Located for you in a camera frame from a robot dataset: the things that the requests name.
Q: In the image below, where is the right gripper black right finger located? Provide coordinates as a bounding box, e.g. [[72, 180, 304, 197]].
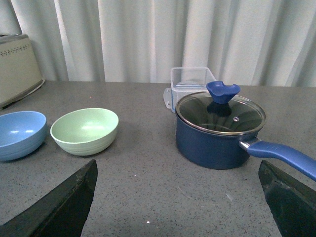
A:
[[258, 160, 316, 237]]

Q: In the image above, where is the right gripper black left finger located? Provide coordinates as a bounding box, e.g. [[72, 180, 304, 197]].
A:
[[0, 159, 98, 237]]

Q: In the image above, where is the green bowl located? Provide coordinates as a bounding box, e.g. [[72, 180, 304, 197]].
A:
[[50, 108, 119, 156]]

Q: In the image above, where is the blue bowl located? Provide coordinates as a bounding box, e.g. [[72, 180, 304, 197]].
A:
[[0, 111, 47, 161]]

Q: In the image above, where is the dark blue saucepan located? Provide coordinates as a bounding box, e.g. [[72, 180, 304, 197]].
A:
[[175, 91, 316, 182]]

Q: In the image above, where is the glass pot lid blue knob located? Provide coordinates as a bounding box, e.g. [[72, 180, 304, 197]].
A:
[[176, 81, 266, 136]]

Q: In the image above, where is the cream two-slot toaster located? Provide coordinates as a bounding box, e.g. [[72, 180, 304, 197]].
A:
[[0, 34, 45, 108]]

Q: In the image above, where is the clear plastic food container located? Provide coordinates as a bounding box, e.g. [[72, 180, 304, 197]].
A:
[[163, 67, 216, 113]]

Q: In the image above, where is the white pleated curtain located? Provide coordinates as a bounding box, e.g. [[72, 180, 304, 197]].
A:
[[0, 0, 316, 87]]

